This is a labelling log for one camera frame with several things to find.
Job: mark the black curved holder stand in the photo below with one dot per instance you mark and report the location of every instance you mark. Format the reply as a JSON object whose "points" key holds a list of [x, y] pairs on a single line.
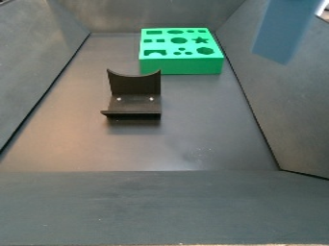
{"points": [[135, 95]]}

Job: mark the blue rectangular block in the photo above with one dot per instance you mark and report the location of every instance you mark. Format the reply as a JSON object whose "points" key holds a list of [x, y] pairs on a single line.
{"points": [[283, 25]]}

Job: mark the green shape sorting board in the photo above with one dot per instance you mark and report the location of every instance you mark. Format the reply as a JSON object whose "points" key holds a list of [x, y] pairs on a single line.
{"points": [[179, 51]]}

